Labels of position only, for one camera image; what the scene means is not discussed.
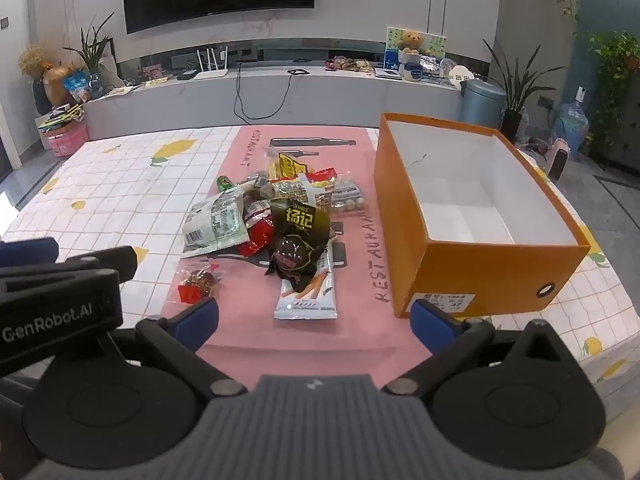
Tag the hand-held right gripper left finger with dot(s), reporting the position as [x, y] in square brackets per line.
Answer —
[197, 320]

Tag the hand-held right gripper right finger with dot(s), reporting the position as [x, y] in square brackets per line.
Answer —
[430, 322]

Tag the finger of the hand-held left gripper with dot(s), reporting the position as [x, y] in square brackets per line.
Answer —
[117, 262]
[27, 251]

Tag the clear candy packet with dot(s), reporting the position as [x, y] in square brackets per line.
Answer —
[200, 285]

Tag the orange cardboard box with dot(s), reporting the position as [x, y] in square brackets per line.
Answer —
[480, 272]

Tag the white green snack packet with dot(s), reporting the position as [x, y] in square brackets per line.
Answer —
[215, 222]

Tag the small red snack packet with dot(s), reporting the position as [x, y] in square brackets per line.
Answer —
[257, 232]

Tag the white biscuit stick packet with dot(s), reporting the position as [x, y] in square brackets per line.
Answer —
[307, 300]

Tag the black snack packet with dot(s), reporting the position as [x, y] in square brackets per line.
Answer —
[297, 240]

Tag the green sausage snack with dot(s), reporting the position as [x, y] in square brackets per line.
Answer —
[225, 182]

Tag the clear gum box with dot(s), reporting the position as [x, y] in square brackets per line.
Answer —
[347, 197]

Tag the large red snack packet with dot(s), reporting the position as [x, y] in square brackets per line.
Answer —
[300, 195]

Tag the pile of small snacks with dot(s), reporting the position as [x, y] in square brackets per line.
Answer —
[350, 63]

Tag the checked lemon-print tablecloth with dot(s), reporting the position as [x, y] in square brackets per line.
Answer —
[115, 185]

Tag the pink bottle-print mat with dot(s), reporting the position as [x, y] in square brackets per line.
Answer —
[350, 330]

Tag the pink box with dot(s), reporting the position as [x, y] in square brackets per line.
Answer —
[67, 141]

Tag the stack of colourful books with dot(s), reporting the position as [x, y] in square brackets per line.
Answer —
[60, 117]

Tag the brown vase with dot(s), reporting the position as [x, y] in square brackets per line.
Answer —
[56, 85]

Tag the yellow papers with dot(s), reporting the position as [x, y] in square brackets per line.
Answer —
[120, 91]

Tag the blue snack bag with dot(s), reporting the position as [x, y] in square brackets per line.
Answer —
[79, 87]

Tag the dried orange flowers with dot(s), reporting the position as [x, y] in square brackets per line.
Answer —
[34, 60]

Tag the black set-top box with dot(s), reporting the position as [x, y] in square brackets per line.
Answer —
[186, 76]

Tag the green plant in vase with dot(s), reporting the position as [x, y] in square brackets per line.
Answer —
[92, 55]

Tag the pink heater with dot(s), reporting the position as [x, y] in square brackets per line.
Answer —
[560, 157]

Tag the white router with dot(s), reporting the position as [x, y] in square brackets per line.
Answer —
[210, 72]

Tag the grey-blue trash bin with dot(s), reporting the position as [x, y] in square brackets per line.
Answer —
[482, 105]

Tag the blue water bottle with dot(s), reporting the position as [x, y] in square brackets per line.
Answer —
[572, 127]

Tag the long-leaf potted plant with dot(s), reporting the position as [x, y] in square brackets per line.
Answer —
[515, 95]

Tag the long grey tv bench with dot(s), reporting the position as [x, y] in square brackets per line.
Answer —
[310, 100]

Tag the white blue mug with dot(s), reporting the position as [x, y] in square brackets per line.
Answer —
[412, 67]

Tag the blue box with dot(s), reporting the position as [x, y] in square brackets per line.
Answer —
[393, 62]

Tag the brown teddy bear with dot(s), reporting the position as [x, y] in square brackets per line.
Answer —
[411, 42]

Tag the bushy green plant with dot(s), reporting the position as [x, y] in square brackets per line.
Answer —
[615, 70]

